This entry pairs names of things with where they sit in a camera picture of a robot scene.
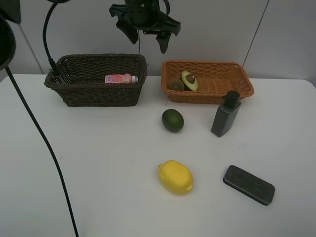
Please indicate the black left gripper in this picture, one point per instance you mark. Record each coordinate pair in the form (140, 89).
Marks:
(146, 16)

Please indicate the pink bottle white cap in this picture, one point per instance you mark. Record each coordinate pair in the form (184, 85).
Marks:
(118, 79)

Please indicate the brown kiwi fruit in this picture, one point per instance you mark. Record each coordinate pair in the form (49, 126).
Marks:
(176, 85)

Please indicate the halved avocado with pit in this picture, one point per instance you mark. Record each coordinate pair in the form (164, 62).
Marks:
(189, 80)

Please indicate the dark green whole avocado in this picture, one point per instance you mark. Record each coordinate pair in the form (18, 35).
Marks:
(172, 120)

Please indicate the dark grey pump bottle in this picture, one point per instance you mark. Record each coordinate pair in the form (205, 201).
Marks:
(226, 114)

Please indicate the black whiteboard eraser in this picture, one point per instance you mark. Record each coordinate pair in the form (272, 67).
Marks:
(249, 185)

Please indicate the orange wicker basket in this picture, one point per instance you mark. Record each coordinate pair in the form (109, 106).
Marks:
(214, 79)

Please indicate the dark brown wicker basket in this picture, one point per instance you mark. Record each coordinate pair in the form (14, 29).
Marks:
(81, 82)

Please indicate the yellow lemon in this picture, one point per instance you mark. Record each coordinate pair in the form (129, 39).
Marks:
(176, 177)

